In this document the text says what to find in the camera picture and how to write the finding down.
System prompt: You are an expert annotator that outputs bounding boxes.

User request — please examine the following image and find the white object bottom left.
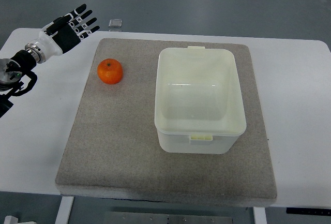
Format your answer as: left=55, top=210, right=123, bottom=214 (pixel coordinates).
left=3, top=216, right=37, bottom=224

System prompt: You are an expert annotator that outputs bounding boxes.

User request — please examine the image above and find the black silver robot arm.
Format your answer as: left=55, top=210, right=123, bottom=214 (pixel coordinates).
left=1, top=43, right=47, bottom=116

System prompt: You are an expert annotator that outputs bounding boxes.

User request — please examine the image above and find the grey felt mat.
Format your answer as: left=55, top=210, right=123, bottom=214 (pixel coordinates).
left=55, top=38, right=277, bottom=206

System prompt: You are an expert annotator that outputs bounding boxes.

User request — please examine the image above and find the orange fruit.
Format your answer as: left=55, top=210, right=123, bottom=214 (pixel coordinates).
left=97, top=58, right=123, bottom=84

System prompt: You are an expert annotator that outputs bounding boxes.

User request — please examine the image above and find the black control panel strip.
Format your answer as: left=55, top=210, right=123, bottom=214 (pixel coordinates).
left=286, top=207, right=331, bottom=216

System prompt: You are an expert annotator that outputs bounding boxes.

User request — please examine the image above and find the white right table leg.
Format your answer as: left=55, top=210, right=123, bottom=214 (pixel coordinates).
left=253, top=207, right=267, bottom=224

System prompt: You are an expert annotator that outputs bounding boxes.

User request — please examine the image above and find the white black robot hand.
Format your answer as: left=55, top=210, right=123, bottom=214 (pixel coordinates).
left=42, top=4, right=100, bottom=54

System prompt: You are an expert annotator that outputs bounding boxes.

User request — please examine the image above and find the white table leg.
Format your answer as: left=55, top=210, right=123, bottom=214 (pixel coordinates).
left=55, top=197, right=74, bottom=224
left=253, top=207, right=267, bottom=224

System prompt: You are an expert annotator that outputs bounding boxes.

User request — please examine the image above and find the small clear plastic object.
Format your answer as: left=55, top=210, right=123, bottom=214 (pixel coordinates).
left=108, top=19, right=123, bottom=28

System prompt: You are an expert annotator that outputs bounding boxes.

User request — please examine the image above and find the white plastic box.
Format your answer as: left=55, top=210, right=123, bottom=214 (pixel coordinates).
left=154, top=47, right=247, bottom=154

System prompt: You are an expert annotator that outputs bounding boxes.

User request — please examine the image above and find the white left table leg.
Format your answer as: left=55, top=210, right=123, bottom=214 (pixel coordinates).
left=55, top=197, right=74, bottom=224

